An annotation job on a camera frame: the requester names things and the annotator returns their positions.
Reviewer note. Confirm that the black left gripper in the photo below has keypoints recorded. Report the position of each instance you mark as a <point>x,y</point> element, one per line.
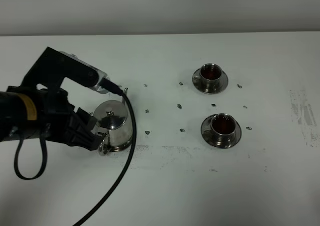
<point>55,114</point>

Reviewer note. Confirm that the stainless steel teapot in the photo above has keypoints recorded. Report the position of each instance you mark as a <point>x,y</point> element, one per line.
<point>113,122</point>

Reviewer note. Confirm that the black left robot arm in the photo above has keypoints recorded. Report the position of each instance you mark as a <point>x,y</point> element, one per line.
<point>33,112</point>

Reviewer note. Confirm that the steel teapot saucer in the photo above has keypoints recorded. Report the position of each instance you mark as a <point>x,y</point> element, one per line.
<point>118,148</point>

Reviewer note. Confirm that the near stainless steel saucer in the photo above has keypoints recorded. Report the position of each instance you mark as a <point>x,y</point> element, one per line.
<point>228,144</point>

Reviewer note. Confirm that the stainless steel saucer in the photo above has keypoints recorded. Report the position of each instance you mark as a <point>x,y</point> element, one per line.
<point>223,82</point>
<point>228,144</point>

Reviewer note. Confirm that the far stainless steel teacup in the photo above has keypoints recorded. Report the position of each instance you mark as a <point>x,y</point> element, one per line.
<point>208,76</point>

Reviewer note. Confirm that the stainless steel teacup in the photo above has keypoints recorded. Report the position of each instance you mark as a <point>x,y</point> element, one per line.
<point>208,76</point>
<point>219,127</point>

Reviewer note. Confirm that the near stainless steel teacup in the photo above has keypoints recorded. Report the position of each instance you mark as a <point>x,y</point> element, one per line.
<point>219,127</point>

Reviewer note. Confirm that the far stainless steel saucer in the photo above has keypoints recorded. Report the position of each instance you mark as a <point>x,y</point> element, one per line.
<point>223,82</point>

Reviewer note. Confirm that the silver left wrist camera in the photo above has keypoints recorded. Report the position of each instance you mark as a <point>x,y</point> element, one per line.
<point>52,67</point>

